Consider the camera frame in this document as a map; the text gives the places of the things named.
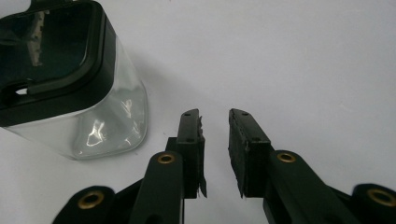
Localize clear container with black lid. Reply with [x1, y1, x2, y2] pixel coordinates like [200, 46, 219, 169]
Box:
[0, 0, 149, 161]

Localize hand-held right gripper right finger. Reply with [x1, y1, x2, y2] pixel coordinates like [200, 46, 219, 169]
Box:
[227, 108, 275, 199]

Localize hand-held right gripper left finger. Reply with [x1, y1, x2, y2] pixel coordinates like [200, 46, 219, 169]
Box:
[164, 108, 208, 200]

